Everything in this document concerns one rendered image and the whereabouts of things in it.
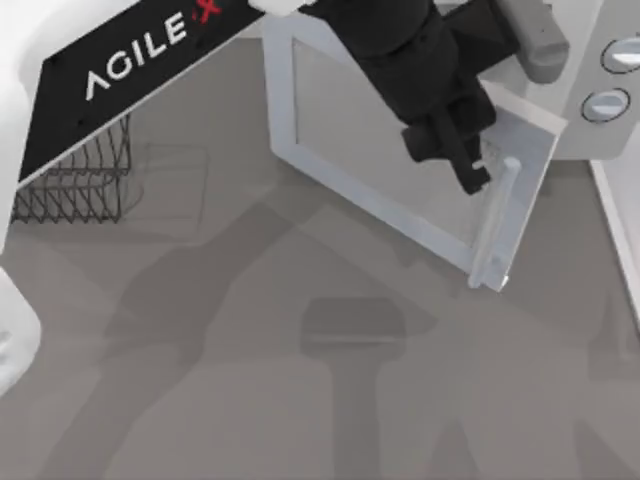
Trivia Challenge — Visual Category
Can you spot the pale microwave door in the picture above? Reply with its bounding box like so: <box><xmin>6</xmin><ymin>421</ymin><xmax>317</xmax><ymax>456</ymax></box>
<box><xmin>261</xmin><ymin>16</ymin><xmax>569</xmax><ymax>294</ymax></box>

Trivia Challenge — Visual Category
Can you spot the dark wire basket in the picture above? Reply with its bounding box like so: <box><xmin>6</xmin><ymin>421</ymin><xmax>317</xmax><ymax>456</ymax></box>
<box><xmin>11</xmin><ymin>113</ymin><xmax>147</xmax><ymax>225</ymax></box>

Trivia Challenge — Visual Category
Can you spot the pale microwave oven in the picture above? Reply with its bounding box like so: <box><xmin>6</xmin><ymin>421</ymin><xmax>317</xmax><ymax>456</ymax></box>
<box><xmin>433</xmin><ymin>0</ymin><xmax>640</xmax><ymax>162</ymax></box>

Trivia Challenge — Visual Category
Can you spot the pale microwave door handle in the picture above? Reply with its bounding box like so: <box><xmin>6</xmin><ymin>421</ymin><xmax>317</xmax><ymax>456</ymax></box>
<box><xmin>466</xmin><ymin>155</ymin><xmax>523</xmax><ymax>291</ymax></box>

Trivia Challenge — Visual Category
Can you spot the grey microwave knob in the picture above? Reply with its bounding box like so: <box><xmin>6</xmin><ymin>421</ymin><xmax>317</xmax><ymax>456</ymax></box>
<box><xmin>580</xmin><ymin>87</ymin><xmax>633</xmax><ymax>123</ymax></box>
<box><xmin>599</xmin><ymin>33</ymin><xmax>640</xmax><ymax>76</ymax></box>

